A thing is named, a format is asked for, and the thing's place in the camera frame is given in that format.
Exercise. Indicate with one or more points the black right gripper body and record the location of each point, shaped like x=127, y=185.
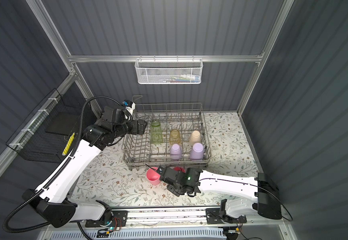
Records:
x=173, y=189

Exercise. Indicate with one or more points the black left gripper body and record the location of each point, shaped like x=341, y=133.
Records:
x=132, y=127

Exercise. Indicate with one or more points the pink cup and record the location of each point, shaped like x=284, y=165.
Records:
x=179, y=169
x=152, y=176

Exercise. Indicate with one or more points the green transparent cup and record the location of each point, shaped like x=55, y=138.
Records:
x=156, y=133

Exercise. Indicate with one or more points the lilac cup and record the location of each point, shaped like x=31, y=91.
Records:
x=197, y=152
x=176, y=152

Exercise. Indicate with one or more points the yellow transparent cup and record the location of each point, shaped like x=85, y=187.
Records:
x=175, y=137

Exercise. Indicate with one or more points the beige cup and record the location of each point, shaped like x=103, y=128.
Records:
x=195, y=137

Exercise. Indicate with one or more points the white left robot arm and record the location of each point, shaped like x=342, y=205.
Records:
x=50, y=199

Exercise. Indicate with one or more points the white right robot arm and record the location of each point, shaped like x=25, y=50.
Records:
x=258, y=194

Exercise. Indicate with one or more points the white vented cover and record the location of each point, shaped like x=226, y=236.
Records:
x=205, y=233

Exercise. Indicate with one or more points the tubes in white basket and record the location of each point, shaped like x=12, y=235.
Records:
x=192, y=79

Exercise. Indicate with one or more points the yellow brush in basket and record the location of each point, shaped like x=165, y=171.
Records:
x=68, y=144

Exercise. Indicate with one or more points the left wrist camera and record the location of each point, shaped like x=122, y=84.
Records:
x=130, y=106

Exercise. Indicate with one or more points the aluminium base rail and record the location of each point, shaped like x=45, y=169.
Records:
x=175, y=216

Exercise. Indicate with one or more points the grey wire dish rack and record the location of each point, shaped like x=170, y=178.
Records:
x=138, y=151

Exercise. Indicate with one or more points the white mesh wall basket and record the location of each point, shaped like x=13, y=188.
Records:
x=149, y=72

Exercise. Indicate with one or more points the black wire wall basket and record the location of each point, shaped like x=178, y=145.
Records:
x=43, y=139

